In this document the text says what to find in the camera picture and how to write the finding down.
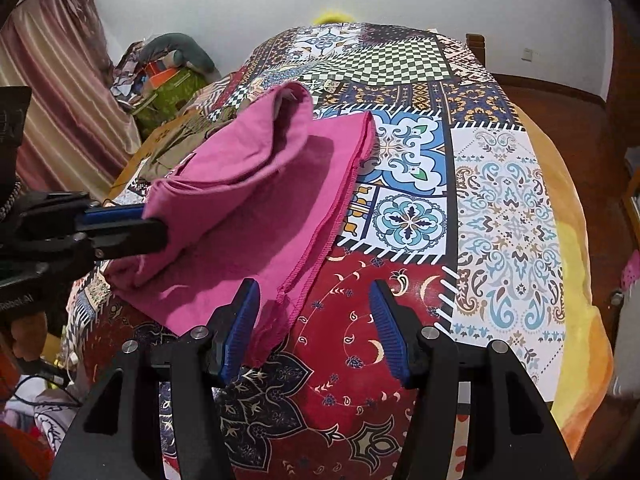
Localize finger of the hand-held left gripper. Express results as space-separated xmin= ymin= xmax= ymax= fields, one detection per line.
xmin=75 ymin=217 xmax=168 ymax=261
xmin=82 ymin=205 xmax=151 ymax=227

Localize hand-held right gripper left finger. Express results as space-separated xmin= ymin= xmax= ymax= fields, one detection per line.
xmin=50 ymin=277 xmax=262 ymax=480

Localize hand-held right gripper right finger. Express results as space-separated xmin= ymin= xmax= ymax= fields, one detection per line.
xmin=368 ymin=279 xmax=573 ymax=480

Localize pink pants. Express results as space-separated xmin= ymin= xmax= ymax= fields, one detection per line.
xmin=102 ymin=82 xmax=377 ymax=368

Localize cardboard box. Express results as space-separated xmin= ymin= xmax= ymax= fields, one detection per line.
xmin=112 ymin=120 xmax=186 ymax=196

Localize olive cloth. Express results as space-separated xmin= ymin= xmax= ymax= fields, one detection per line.
xmin=137 ymin=107 xmax=238 ymax=183

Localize striped brown curtain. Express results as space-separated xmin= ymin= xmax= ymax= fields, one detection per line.
xmin=0 ymin=0 xmax=143 ymax=201

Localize patterned clothes pile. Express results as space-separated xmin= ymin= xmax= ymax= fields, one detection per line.
xmin=112 ymin=42 xmax=156 ymax=106

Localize patchwork printed blanket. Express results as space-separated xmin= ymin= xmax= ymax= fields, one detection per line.
xmin=65 ymin=22 xmax=563 ymax=480

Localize grey cushion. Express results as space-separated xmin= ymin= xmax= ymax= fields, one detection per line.
xmin=142 ymin=32 xmax=216 ymax=73

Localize orange fleece blanket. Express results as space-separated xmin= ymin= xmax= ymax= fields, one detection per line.
xmin=520 ymin=110 xmax=613 ymax=456

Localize red cloth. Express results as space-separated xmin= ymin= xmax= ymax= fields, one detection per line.
xmin=0 ymin=360 xmax=56 ymax=480

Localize white plastic object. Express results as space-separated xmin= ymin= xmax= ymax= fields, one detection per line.
xmin=612 ymin=290 xmax=640 ymax=391

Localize wooden framed mirror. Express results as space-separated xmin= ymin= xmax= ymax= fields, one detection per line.
xmin=622 ymin=145 xmax=640 ymax=241

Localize yellow pillow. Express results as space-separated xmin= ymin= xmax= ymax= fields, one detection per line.
xmin=312 ymin=8 xmax=353 ymax=25

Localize wooden door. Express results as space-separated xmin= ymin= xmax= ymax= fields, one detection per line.
xmin=600 ymin=0 xmax=640 ymax=151

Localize black floor cable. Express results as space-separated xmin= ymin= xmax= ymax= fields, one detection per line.
xmin=0 ymin=360 xmax=81 ymax=408

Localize wooden bed post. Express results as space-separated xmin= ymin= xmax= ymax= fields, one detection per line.
xmin=465 ymin=33 xmax=487 ymax=66

